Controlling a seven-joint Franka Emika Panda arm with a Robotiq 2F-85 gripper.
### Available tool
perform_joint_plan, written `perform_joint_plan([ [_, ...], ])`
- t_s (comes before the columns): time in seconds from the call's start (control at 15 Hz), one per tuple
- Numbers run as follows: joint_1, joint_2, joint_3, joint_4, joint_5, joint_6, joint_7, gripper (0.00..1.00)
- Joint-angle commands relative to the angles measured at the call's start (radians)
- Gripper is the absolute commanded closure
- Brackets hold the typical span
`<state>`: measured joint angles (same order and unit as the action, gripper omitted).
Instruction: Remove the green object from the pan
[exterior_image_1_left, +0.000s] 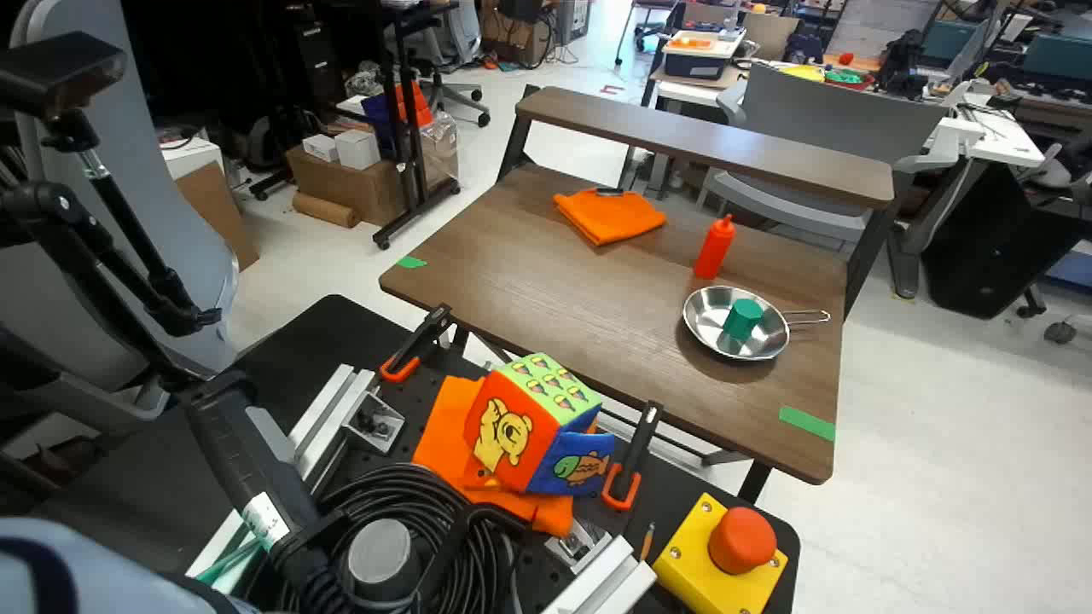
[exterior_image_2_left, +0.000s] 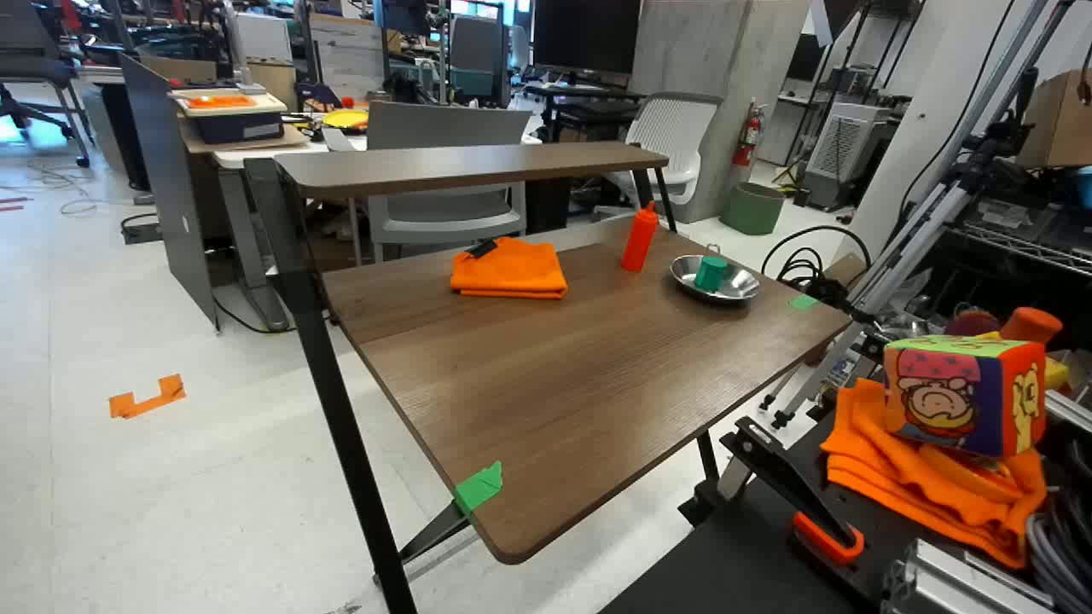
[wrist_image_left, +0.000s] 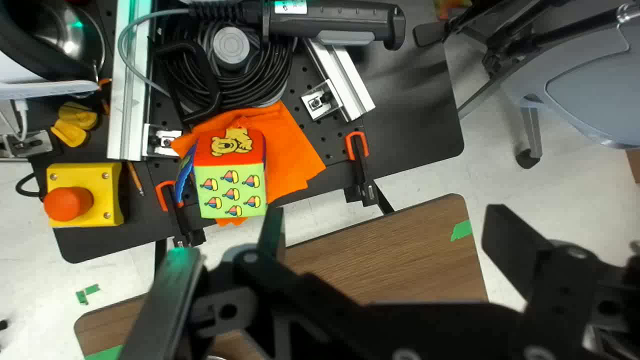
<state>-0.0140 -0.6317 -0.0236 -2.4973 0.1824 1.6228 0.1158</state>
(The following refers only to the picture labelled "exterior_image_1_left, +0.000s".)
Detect green cylindrical cup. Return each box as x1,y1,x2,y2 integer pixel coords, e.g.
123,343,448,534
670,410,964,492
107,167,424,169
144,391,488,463
716,295,767,354

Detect silver metal pan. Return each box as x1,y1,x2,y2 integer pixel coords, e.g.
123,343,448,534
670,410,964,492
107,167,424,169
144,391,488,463
678,284,836,369

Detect orange folded cloth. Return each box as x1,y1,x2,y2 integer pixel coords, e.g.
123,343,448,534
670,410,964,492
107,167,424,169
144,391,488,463
548,188,671,251

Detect colourful soft toy cube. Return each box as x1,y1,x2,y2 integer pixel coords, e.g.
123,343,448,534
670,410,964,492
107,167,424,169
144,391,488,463
462,350,619,496

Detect orange black clamp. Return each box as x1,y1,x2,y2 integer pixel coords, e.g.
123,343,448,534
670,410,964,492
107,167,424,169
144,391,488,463
599,401,666,513
374,301,459,388

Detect orange squeeze bottle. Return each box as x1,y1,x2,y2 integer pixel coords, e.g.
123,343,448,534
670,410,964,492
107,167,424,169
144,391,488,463
691,210,742,285

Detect black metal stand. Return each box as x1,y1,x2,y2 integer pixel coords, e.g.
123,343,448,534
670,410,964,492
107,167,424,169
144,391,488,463
357,4,463,251

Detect brown wooden table shelf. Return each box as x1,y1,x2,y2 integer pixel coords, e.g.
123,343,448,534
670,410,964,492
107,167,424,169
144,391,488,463
513,86,897,209

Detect cardboard box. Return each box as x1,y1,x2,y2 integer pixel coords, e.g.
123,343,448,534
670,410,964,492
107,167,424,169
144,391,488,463
285,114,462,228

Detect green tape strip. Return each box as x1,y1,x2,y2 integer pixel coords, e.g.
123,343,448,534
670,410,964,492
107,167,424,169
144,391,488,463
776,401,841,445

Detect yellow box red emergency button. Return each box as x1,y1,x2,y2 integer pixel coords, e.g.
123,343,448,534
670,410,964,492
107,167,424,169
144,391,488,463
651,492,792,614

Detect white desk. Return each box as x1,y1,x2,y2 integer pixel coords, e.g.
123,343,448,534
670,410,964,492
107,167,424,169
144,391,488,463
644,63,1049,301

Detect black coiled cable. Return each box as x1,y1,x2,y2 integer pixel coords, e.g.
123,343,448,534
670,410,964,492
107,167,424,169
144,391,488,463
245,461,526,614

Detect aluminium extrusion rail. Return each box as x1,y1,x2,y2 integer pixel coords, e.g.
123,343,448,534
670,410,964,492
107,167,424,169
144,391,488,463
184,360,381,592

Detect black camera tripod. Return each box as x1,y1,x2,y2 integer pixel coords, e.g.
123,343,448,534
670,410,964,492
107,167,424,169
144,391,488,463
0,27,229,413

